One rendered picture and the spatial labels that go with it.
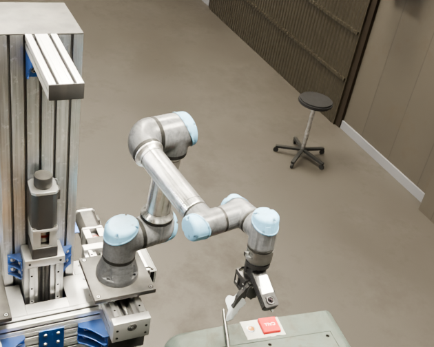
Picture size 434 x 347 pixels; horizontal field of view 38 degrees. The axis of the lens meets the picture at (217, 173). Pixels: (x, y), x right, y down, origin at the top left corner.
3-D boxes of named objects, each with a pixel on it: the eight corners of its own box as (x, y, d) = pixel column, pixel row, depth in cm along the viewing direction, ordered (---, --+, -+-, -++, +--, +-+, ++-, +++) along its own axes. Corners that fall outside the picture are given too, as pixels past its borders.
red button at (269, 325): (273, 320, 210) (274, 315, 209) (280, 334, 205) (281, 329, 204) (256, 322, 208) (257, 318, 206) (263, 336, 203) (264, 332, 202)
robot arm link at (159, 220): (125, 235, 230) (145, 109, 198) (160, 224, 238) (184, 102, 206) (141, 257, 223) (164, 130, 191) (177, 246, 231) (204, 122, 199)
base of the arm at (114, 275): (90, 262, 231) (91, 242, 225) (130, 256, 237) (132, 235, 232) (102, 291, 220) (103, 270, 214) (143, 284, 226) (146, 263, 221)
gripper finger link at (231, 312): (220, 310, 187) (240, 287, 186) (229, 323, 182) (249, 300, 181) (213, 307, 185) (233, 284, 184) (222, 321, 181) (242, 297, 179)
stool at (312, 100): (338, 167, 543) (357, 110, 512) (295, 175, 523) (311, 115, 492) (308, 139, 576) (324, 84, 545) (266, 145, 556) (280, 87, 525)
